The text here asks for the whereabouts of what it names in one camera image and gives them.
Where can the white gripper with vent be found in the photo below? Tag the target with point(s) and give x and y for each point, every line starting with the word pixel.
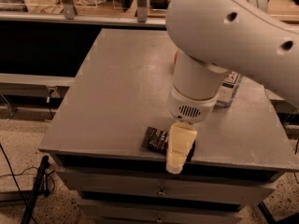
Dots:
pixel 191 106

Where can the black tripod leg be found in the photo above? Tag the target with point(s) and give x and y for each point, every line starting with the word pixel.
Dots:
pixel 40 186

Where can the lower grey drawer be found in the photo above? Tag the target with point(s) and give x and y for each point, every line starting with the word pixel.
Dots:
pixel 107 212

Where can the grey cabinet with drawers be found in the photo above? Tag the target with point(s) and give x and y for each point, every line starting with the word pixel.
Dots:
pixel 122 89

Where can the grey metal railing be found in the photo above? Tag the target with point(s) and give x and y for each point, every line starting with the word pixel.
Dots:
pixel 129 13

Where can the upper grey drawer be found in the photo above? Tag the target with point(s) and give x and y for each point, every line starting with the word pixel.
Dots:
pixel 204 189

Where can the red apple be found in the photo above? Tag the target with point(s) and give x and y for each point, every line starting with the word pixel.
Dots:
pixel 176 57

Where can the clear tea bottle white cap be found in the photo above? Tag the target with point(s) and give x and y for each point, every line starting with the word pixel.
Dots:
pixel 229 89

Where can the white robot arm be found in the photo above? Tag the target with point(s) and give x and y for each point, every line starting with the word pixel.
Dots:
pixel 215 38

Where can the dark chocolate rxbar wrapper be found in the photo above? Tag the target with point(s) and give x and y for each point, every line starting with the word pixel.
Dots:
pixel 158 141

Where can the grey drawer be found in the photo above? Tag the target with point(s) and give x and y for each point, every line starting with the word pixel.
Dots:
pixel 204 189
pixel 107 212

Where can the grey low bench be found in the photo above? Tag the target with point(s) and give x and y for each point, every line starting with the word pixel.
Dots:
pixel 34 85

